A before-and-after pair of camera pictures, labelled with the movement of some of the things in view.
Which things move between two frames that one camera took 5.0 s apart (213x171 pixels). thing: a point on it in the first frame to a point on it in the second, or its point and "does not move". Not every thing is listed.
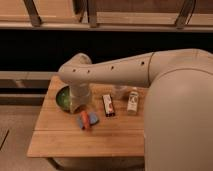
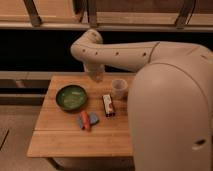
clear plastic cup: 121,92 does not move
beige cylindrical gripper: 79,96 to 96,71
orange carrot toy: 84,119 does not move
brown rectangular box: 108,105 does not move
